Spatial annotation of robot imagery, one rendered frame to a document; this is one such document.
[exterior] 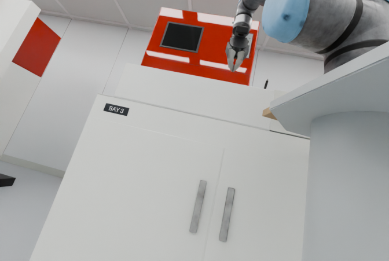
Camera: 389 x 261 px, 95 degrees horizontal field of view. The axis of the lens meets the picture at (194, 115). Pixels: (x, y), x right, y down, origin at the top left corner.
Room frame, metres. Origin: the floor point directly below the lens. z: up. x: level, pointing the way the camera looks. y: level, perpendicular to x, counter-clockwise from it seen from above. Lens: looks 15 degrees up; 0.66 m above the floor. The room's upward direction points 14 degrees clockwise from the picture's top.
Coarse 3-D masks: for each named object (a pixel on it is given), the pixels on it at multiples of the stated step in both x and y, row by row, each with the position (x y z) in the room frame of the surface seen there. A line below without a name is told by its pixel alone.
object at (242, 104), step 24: (144, 72) 0.61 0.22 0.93; (168, 72) 0.60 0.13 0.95; (120, 96) 0.62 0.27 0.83; (144, 96) 0.61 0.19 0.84; (168, 96) 0.59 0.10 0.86; (192, 96) 0.58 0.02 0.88; (216, 96) 0.57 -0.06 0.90; (240, 96) 0.57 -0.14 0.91; (264, 96) 0.56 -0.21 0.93; (240, 120) 0.56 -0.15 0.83; (264, 120) 0.55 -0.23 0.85
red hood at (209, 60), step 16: (160, 16) 1.22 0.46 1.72; (176, 16) 1.20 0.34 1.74; (192, 16) 1.19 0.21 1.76; (208, 16) 1.17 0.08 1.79; (224, 16) 1.16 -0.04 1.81; (160, 32) 1.21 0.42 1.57; (176, 32) 1.19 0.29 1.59; (192, 32) 1.18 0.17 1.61; (208, 32) 1.17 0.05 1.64; (224, 32) 1.15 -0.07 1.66; (256, 32) 1.12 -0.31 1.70; (160, 48) 1.21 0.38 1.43; (176, 48) 1.19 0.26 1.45; (192, 48) 1.17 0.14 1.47; (208, 48) 1.16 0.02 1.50; (224, 48) 1.15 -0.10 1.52; (144, 64) 1.22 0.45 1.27; (160, 64) 1.20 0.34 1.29; (176, 64) 1.19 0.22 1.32; (192, 64) 1.17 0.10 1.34; (208, 64) 1.16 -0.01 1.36; (224, 64) 1.15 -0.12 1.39; (224, 80) 1.14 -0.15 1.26; (240, 80) 1.13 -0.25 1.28
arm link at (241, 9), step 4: (240, 0) 0.61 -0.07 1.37; (240, 4) 0.59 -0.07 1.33; (240, 8) 0.60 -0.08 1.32; (244, 8) 0.59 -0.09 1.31; (236, 12) 0.62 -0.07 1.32; (240, 12) 0.60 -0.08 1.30; (244, 12) 0.60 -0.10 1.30; (248, 12) 0.60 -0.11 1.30; (252, 12) 0.60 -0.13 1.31; (252, 16) 0.62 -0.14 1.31
